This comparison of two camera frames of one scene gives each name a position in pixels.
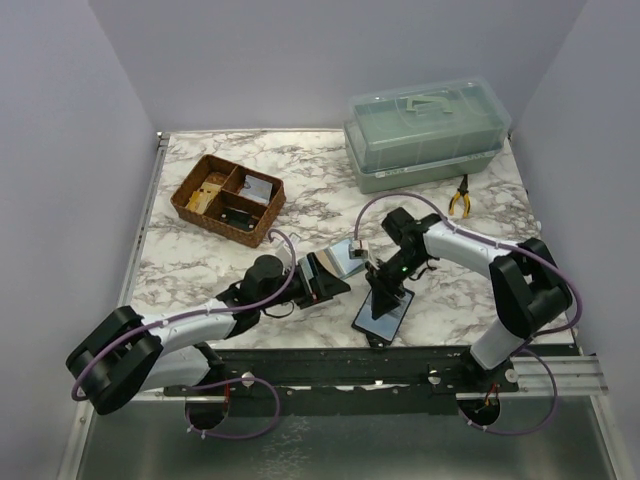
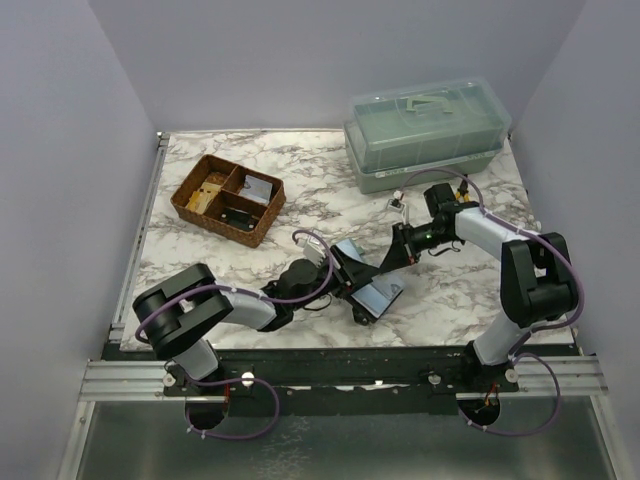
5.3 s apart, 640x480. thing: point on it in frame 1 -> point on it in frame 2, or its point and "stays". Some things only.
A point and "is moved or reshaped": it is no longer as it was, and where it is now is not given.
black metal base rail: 362,381 stays
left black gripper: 323,286 -> 351,274
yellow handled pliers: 463,191 stays
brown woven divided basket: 227,199 stays
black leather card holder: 386,326 is moved or reshaped
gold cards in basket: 201,198 stays
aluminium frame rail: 126,296 stays
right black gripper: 383,300 -> 399,255
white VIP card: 259,190 stays
